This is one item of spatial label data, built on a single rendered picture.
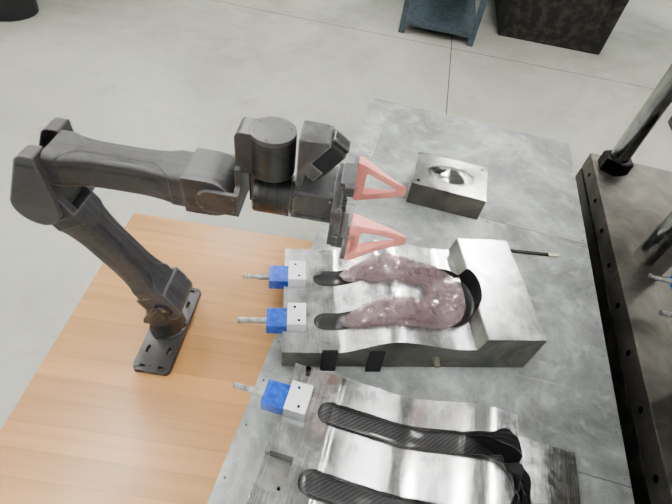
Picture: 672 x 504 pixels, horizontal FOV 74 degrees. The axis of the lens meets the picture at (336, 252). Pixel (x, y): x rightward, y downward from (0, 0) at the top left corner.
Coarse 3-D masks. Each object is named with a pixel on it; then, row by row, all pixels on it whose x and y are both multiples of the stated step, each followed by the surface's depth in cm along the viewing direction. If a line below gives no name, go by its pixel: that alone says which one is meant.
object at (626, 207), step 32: (608, 192) 139; (640, 192) 141; (608, 224) 129; (640, 224) 131; (608, 256) 124; (608, 288) 119; (640, 288) 114; (640, 320) 107; (640, 352) 100; (640, 384) 96; (640, 416) 94; (640, 448) 91
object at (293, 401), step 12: (240, 384) 74; (276, 384) 74; (300, 384) 73; (264, 396) 72; (276, 396) 72; (288, 396) 71; (300, 396) 71; (264, 408) 73; (276, 408) 71; (288, 408) 70; (300, 408) 70; (300, 420) 72
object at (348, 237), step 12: (348, 216) 61; (360, 216) 54; (336, 228) 58; (348, 228) 56; (360, 228) 54; (372, 228) 54; (384, 228) 55; (348, 240) 55; (384, 240) 58; (396, 240) 57; (348, 252) 57; (360, 252) 57
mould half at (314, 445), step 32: (288, 384) 75; (320, 384) 76; (352, 384) 77; (384, 416) 74; (416, 416) 74; (448, 416) 72; (480, 416) 71; (512, 416) 71; (288, 448) 68; (320, 448) 69; (352, 448) 70; (384, 448) 71; (544, 448) 76; (288, 480) 66; (352, 480) 67; (384, 480) 68; (416, 480) 67; (448, 480) 66; (480, 480) 64; (544, 480) 72; (576, 480) 73
